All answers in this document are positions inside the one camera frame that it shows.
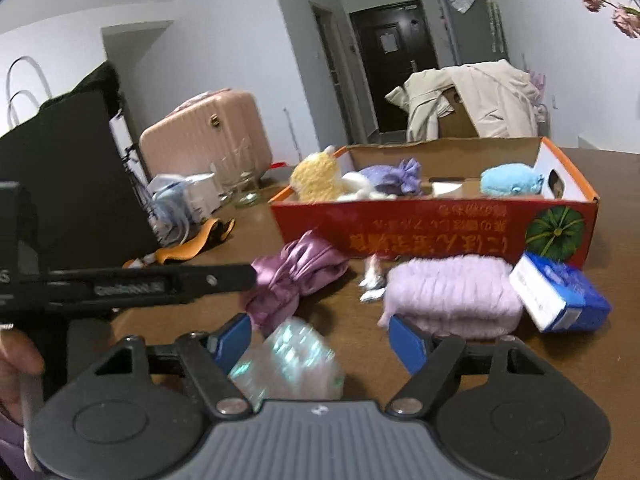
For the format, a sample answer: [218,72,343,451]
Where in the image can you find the small candy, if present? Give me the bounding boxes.
[359,255,386,304]

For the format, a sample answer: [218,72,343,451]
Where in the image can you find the dark entrance door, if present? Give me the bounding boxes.
[349,0,439,133]

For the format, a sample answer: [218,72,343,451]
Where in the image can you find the red cardboard box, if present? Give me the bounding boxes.
[270,138,599,266]

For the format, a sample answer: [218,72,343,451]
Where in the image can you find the blue tissue pack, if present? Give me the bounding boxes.
[509,252,612,334]

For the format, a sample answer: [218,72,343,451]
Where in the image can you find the grey refrigerator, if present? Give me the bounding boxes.
[439,0,509,65]

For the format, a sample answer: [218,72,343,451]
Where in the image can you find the blue white package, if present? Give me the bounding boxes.
[148,174,220,247]

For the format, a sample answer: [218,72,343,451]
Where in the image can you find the person's left hand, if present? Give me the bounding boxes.
[0,330,44,425]

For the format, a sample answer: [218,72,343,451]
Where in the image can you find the white foam wedge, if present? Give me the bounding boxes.
[432,182,463,197]

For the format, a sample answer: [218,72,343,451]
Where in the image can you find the mauve satin scrunchie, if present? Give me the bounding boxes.
[241,231,349,337]

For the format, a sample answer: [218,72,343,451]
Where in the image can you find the cream jacket on box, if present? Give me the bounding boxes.
[385,60,540,143]

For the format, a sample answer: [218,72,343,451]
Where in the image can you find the brown cardboard box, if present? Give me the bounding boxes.
[438,87,478,139]

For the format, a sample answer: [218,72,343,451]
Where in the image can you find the dried pink roses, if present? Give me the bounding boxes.
[582,0,640,39]

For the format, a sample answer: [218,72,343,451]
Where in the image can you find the blue plush toy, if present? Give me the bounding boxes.
[480,162,544,196]

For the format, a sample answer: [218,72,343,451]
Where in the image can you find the orange black strap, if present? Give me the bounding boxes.
[121,216,237,270]

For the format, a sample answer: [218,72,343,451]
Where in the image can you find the iridescent plastic bag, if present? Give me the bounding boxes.
[229,318,345,410]

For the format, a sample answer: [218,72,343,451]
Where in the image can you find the white and yellow alpaca plush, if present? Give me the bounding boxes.
[290,145,397,204]

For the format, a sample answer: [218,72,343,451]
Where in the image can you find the pink suitcase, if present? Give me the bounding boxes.
[139,89,273,177]

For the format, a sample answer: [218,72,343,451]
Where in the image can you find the glass cup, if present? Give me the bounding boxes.
[216,150,260,208]

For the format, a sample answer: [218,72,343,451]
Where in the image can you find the black paper bag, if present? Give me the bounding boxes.
[1,62,158,270]

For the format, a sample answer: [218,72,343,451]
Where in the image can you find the purple cloth with scrunchie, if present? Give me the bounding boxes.
[360,158,422,196]

